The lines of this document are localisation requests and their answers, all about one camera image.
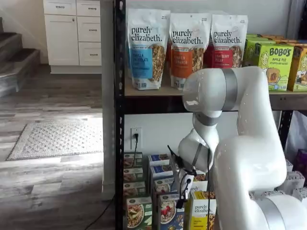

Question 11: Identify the thin black floor cable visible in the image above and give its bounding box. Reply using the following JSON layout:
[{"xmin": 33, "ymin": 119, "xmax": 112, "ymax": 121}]
[{"xmin": 83, "ymin": 193, "xmax": 116, "ymax": 230}]

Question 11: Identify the black metal shelf rack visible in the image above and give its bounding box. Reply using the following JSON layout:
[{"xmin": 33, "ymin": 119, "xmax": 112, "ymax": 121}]
[{"xmin": 113, "ymin": 0, "xmax": 307, "ymax": 230}]

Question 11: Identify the white wall outlet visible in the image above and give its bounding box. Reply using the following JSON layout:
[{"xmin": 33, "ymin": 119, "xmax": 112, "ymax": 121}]
[{"xmin": 130, "ymin": 127, "xmax": 143, "ymax": 150}]

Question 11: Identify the blue Purely Elizabeth granola bag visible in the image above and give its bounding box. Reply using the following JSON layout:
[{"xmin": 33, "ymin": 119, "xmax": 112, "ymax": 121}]
[{"xmin": 126, "ymin": 8, "xmax": 172, "ymax": 91}]

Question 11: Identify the white kitchen cabinet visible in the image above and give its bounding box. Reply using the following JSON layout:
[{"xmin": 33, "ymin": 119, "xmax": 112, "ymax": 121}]
[{"xmin": 43, "ymin": 0, "xmax": 103, "ymax": 74}]

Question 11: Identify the purple box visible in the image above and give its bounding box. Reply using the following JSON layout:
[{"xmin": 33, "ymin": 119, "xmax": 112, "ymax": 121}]
[{"xmin": 294, "ymin": 148, "xmax": 307, "ymax": 178}]

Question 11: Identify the wooden shelf board with bags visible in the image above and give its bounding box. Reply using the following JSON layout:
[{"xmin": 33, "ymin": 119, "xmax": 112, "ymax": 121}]
[{"xmin": 124, "ymin": 78, "xmax": 307, "ymax": 97}]

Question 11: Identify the grey carpeted staircase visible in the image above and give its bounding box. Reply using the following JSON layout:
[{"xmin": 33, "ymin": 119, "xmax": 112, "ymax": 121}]
[{"xmin": 0, "ymin": 16, "xmax": 41, "ymax": 98}]

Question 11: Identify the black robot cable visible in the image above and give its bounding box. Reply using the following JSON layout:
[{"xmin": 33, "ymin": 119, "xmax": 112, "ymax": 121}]
[{"xmin": 177, "ymin": 143, "xmax": 213, "ymax": 230}]

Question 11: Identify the grey patterned floor rug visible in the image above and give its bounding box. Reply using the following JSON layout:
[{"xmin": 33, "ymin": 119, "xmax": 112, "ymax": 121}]
[{"xmin": 6, "ymin": 118, "xmax": 104, "ymax": 161}]

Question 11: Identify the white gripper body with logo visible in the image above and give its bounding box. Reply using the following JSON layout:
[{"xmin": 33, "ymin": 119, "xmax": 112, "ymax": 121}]
[{"xmin": 177, "ymin": 170, "xmax": 194, "ymax": 201}]

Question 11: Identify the green Bobo's apple pie box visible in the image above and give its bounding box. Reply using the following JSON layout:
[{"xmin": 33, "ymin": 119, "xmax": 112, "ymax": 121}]
[
  {"xmin": 245, "ymin": 33, "xmax": 277, "ymax": 46},
  {"xmin": 243, "ymin": 39, "xmax": 295, "ymax": 92}
]

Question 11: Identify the green Nature's Path oatmeal box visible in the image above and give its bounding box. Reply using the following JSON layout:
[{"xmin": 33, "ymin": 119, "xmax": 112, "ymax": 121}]
[
  {"xmin": 123, "ymin": 181, "xmax": 146, "ymax": 198},
  {"xmin": 126, "ymin": 196, "xmax": 154, "ymax": 230},
  {"xmin": 123, "ymin": 152, "xmax": 143, "ymax": 169},
  {"xmin": 123, "ymin": 167, "xmax": 144, "ymax": 183}
]

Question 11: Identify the red Purely Elizabeth granola bag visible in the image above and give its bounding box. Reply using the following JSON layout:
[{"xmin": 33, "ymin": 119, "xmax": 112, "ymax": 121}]
[
  {"xmin": 210, "ymin": 14, "xmax": 249, "ymax": 70},
  {"xmin": 203, "ymin": 45, "xmax": 213, "ymax": 70}
]

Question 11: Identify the white patterned pantry box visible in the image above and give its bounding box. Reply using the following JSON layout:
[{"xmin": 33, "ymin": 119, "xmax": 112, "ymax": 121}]
[
  {"xmin": 291, "ymin": 186, "xmax": 307, "ymax": 202},
  {"xmin": 286, "ymin": 171, "xmax": 307, "ymax": 190},
  {"xmin": 284, "ymin": 159, "xmax": 295, "ymax": 173}
]

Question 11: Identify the dark hanging fabric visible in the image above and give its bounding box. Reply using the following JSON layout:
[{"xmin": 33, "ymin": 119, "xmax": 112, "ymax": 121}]
[{"xmin": 286, "ymin": 0, "xmax": 307, "ymax": 40}]

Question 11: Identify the white plastic bag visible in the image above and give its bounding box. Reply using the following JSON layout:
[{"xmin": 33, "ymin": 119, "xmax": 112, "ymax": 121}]
[{"xmin": 285, "ymin": 111, "xmax": 307, "ymax": 156}]

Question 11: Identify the black plug with cable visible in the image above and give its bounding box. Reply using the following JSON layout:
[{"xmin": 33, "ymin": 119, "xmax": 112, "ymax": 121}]
[{"xmin": 132, "ymin": 132, "xmax": 140, "ymax": 167}]

